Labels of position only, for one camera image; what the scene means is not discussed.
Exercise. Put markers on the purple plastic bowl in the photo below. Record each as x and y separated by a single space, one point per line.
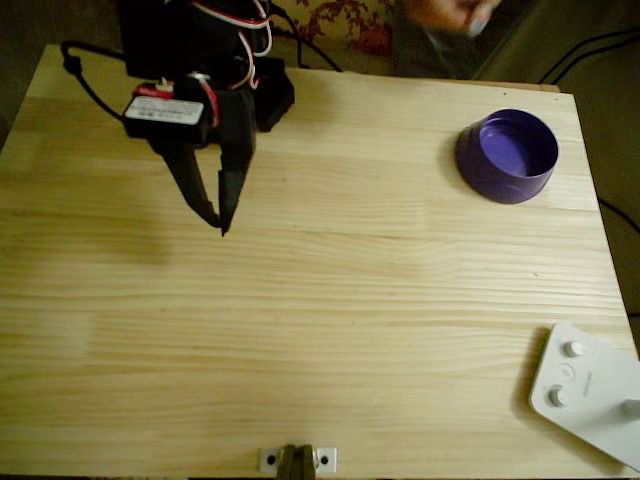
505 165

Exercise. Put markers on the floral patterned cushion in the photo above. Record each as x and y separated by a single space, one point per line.
350 25

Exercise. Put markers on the black gripper with label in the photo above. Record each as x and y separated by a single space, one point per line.
236 131

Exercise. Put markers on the grey green sleeved forearm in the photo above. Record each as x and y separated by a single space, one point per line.
435 55

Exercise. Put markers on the silver metal bracket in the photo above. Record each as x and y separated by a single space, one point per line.
325 459

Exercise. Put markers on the dark camera stand clamp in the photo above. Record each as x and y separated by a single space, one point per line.
297 462

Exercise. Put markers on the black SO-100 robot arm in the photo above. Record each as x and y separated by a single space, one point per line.
170 40

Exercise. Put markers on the person's bare hand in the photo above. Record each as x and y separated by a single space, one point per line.
445 12

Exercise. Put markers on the white lamp base with knobs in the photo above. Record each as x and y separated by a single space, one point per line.
585 390

